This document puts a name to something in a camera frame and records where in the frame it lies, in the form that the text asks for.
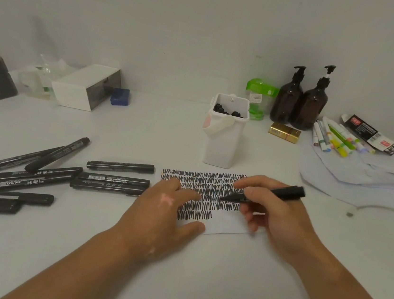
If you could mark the person's left hand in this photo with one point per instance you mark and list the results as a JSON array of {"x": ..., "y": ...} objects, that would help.
[{"x": 152, "y": 221}]

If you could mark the person's right hand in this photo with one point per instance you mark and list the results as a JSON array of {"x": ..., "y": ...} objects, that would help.
[{"x": 287, "y": 227}]

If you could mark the white paper with black scribbles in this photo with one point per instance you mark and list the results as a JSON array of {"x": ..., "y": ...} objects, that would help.
[{"x": 227, "y": 226}]

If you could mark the pile of black markers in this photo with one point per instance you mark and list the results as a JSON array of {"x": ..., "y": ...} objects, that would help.
[{"x": 54, "y": 176}]

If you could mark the person's left forearm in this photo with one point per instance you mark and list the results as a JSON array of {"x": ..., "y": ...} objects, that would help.
[{"x": 67, "y": 271}]

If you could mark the pile of loose white sheets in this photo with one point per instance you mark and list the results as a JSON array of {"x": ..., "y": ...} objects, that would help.
[{"x": 358, "y": 174}]

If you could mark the small gold box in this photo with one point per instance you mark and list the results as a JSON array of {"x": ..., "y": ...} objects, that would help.
[{"x": 284, "y": 132}]

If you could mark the bunch of pastel highlighter pens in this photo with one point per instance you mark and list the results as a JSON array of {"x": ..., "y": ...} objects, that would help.
[{"x": 337, "y": 141}]

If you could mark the brown pump bottle white neck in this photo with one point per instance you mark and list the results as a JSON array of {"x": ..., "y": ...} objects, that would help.
[{"x": 309, "y": 107}]

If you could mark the black and red cardboard box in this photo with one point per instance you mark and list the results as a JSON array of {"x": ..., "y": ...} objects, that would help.
[{"x": 367, "y": 131}]

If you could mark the small blue box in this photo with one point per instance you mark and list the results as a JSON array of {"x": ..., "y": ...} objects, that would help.
[{"x": 120, "y": 97}]

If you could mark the clear jar with green lid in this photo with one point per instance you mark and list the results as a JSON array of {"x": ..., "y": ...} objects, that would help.
[{"x": 262, "y": 85}]

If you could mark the white box with grey front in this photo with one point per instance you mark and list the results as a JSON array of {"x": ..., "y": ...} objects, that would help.
[{"x": 69, "y": 92}]

